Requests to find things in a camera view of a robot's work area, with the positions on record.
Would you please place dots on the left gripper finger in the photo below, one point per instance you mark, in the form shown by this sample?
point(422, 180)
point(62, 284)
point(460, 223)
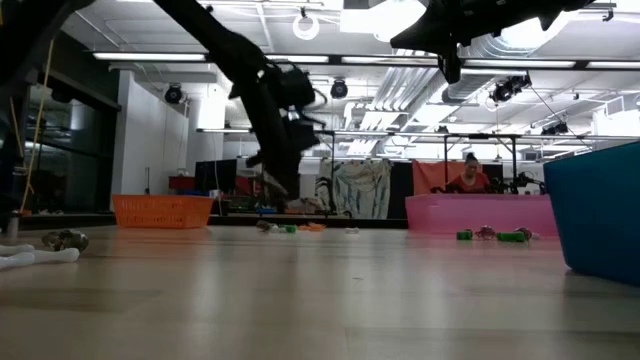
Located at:
point(289, 182)
point(259, 161)

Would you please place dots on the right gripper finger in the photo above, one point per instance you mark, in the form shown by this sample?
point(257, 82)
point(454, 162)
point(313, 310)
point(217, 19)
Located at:
point(451, 67)
point(435, 35)

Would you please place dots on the orange plastic spider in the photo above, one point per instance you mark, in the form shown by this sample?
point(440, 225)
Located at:
point(312, 227)

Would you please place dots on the orange plastic basket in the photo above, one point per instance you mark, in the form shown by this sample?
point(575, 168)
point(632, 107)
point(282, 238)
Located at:
point(162, 212)

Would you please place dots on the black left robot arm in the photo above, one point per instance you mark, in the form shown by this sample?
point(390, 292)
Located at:
point(215, 40)

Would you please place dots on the black monitor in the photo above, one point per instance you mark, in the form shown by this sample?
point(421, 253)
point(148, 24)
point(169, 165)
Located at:
point(216, 176)

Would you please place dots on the LED light bar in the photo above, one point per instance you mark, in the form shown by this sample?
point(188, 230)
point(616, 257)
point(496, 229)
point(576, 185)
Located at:
point(380, 60)

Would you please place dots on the black ceiling spotlight cluster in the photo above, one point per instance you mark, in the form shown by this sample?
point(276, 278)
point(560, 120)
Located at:
point(510, 87)

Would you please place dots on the white patterned drape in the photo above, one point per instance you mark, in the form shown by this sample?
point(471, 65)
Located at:
point(357, 187)

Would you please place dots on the red box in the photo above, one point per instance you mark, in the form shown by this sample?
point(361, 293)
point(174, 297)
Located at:
point(181, 183)

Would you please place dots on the orange cloth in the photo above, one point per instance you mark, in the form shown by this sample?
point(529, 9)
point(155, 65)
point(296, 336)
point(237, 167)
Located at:
point(432, 175)

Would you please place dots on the black curtain panel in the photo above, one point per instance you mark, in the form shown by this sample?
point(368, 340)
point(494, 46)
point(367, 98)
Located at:
point(400, 190)

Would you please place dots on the person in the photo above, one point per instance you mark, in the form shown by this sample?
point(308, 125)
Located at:
point(470, 180)

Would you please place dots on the pink plastic bin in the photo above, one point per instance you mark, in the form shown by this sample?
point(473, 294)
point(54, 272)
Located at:
point(480, 212)

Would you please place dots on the teal plastic bin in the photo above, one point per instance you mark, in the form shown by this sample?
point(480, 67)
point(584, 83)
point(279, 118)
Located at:
point(600, 215)

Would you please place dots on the silver metal cylinder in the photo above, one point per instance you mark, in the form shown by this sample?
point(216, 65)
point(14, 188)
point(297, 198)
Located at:
point(12, 225)

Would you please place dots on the black metal stand frame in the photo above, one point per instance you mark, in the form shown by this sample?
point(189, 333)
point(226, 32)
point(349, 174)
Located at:
point(514, 160)
point(332, 170)

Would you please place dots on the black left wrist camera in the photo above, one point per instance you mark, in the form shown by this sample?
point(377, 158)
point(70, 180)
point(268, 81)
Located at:
point(292, 85)

